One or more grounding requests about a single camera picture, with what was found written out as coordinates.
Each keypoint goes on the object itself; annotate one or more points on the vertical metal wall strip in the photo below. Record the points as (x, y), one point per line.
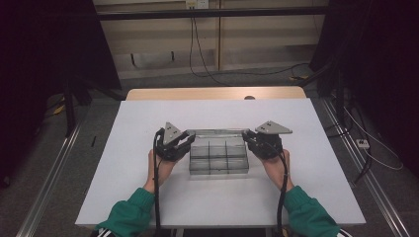
(218, 39)

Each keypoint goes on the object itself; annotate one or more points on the black striped trouser leg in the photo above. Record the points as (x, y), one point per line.
(103, 233)
(345, 233)

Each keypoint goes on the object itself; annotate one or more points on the white power strip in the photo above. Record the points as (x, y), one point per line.
(362, 143)

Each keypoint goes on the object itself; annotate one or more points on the white wall socket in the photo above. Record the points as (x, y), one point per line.
(197, 4)

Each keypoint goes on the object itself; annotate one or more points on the black curtain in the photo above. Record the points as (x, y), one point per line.
(388, 49)
(39, 49)

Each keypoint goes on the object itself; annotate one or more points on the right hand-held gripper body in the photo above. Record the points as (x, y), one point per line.
(273, 127)

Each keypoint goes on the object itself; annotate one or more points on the white table cover board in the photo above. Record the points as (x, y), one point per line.
(214, 204)

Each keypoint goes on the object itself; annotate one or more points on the metal floor rail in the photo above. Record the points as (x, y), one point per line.
(374, 184)
(46, 191)

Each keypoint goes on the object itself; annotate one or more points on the yellow tape piece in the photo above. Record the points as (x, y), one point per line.
(299, 78)
(58, 109)

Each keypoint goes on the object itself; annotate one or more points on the black horizontal bar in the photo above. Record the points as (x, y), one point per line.
(230, 13)

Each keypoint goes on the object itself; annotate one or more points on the person's left hand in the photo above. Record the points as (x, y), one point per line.
(158, 174)

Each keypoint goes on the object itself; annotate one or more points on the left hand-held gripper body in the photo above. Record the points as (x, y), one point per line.
(171, 133)

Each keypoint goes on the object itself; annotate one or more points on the black wall bracket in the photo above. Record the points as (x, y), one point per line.
(172, 56)
(132, 61)

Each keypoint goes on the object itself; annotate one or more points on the clear plastic compartment box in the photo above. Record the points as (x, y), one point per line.
(217, 161)

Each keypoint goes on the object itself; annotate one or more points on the black metal stand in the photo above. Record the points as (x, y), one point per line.
(69, 112)
(340, 98)

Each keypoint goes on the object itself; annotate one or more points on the person's right hand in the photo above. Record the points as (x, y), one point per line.
(275, 171)

